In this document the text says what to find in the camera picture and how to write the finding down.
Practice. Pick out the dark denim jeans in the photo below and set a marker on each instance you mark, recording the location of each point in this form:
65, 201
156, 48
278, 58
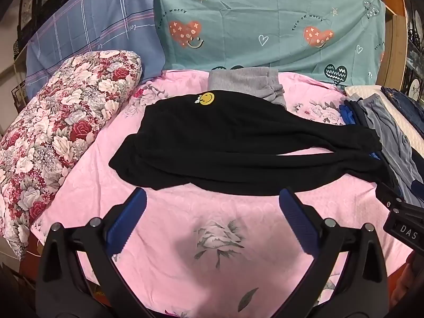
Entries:
404, 102

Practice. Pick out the teal heart-print sheet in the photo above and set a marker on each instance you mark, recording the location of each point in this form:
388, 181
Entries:
248, 23

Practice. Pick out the blue plaid sheet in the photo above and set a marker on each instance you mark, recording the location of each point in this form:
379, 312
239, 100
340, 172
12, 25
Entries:
99, 23

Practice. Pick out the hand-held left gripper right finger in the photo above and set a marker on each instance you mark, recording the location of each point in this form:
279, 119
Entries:
296, 218

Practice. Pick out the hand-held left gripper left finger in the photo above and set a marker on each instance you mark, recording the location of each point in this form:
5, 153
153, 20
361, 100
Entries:
129, 218

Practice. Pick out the grey-blue garment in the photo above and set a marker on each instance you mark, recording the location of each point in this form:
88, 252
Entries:
384, 122

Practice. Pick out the pink floral bedsheet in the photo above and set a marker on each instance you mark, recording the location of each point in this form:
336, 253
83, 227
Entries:
205, 212

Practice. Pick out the black pants with smiley patch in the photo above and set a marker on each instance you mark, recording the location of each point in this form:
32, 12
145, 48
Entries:
232, 139

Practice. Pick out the bright blue garment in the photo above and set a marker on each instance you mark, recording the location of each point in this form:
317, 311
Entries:
346, 114

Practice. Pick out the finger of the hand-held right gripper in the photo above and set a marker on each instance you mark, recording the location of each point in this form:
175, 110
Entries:
391, 193

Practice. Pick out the dark display shelf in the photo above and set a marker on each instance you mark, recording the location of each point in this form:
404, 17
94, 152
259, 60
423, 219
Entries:
415, 56

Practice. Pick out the red floral quilt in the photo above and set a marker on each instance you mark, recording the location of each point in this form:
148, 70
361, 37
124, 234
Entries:
49, 139

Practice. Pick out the orange wooden bed post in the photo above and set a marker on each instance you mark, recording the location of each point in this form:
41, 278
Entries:
394, 23

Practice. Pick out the grey folded pants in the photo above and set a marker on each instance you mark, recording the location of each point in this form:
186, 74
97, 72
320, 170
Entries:
245, 79

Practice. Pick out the cream textured pillow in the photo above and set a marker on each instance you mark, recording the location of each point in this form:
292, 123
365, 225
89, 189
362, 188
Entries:
364, 91

